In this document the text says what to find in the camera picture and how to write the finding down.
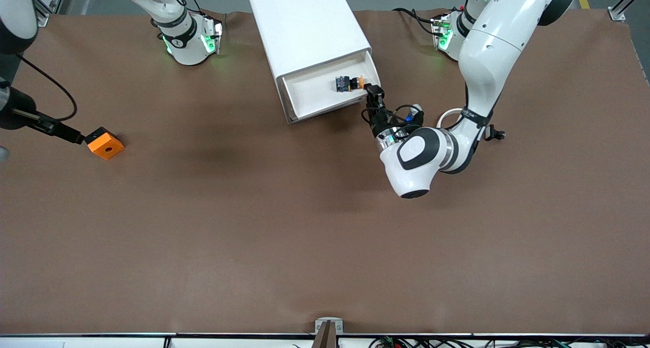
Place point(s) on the small black clip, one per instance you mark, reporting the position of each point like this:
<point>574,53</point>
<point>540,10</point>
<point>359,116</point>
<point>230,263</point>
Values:
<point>497,134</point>

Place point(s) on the orange black push button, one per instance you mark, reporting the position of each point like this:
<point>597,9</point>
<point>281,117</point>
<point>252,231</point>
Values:
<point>345,84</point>

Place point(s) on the grey metal bracket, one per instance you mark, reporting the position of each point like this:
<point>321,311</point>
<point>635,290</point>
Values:
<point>319,325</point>

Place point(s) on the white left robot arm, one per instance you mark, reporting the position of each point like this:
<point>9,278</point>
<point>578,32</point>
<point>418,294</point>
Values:
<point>421,165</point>

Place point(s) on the white table edge rail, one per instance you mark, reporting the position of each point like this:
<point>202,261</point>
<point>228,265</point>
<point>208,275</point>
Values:
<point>101,342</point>

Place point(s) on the orange button box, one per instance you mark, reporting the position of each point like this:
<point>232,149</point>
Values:
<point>106,147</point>

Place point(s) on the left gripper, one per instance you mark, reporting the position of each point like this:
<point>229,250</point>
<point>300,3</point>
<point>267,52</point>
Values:
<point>378,120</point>

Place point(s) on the aluminium frame profile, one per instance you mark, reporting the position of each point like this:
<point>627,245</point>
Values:
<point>617,13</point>
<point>44,19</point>

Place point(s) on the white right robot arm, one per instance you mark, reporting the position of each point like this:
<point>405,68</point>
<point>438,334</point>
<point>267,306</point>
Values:
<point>185,48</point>

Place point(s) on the brown table cover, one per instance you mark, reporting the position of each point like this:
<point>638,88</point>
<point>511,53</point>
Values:
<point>325,236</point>

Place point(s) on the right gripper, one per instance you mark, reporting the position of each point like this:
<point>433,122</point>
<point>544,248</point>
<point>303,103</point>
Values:
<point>18,113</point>

